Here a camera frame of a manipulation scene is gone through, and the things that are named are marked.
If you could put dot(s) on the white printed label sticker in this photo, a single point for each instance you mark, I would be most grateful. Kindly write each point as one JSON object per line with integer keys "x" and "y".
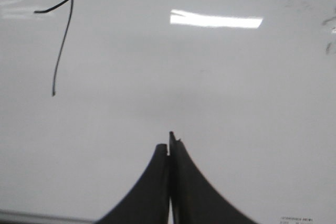
{"x": 295, "y": 220}

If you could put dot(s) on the white whiteboard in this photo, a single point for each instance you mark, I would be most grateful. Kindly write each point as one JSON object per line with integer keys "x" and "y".
{"x": 90, "y": 87}

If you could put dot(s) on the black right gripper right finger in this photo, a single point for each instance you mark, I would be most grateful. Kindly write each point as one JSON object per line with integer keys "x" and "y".
{"x": 194, "y": 199}

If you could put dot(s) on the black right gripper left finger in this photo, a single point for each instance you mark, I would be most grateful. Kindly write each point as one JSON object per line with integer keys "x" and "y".
{"x": 148, "y": 201}

